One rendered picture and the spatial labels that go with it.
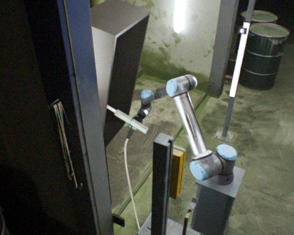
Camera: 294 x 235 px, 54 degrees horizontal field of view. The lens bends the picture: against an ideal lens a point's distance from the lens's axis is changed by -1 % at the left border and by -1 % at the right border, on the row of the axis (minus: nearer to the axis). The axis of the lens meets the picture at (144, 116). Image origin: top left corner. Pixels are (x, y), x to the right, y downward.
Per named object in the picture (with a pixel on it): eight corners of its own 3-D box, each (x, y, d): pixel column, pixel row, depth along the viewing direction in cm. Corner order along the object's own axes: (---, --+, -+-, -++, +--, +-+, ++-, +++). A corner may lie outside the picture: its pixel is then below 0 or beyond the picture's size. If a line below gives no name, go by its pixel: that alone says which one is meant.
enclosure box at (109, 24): (66, 140, 272) (70, 18, 195) (99, 106, 317) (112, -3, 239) (99, 156, 266) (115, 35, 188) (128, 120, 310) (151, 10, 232)
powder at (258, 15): (281, 16, 469) (281, 15, 469) (270, 25, 435) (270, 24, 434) (249, 10, 496) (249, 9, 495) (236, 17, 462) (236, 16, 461)
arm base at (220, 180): (236, 172, 226) (238, 163, 220) (229, 189, 212) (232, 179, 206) (213, 163, 233) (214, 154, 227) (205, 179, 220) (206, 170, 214)
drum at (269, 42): (236, 72, 493) (247, 21, 440) (272, 77, 481) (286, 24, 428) (236, 89, 448) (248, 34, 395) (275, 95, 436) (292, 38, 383)
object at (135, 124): (141, 143, 254) (150, 127, 238) (138, 147, 250) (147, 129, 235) (94, 114, 258) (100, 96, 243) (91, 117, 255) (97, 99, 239)
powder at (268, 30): (248, 23, 440) (248, 22, 439) (285, 27, 429) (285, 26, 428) (249, 35, 398) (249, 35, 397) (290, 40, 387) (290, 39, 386)
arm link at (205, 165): (225, 174, 201) (188, 72, 203) (205, 183, 194) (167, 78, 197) (212, 173, 215) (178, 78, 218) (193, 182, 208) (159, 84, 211)
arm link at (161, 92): (201, 70, 209) (160, 86, 271) (186, 74, 204) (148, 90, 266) (206, 85, 210) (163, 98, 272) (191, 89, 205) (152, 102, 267)
